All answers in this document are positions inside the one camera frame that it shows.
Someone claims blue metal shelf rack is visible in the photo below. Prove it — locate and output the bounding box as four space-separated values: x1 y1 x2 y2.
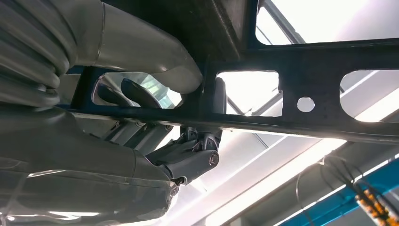
274 157 399 226

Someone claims black orange cable bundle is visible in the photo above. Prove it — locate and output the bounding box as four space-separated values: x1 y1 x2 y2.
294 154 399 226

